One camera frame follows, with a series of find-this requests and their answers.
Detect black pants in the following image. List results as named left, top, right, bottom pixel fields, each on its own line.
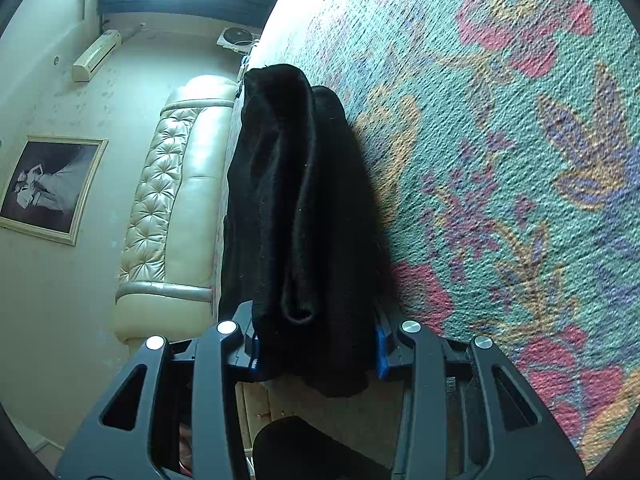
left=219, top=64, right=394, bottom=398

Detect cream tufted headboard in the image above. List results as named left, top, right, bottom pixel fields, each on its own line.
left=111, top=75, right=236, bottom=353

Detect framed wedding photo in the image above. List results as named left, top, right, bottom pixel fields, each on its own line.
left=1, top=136, right=108, bottom=246

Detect white desk fan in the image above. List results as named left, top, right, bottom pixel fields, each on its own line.
left=217, top=26, right=260, bottom=55

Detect wall air conditioner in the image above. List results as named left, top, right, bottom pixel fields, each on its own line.
left=70, top=29, right=122, bottom=82

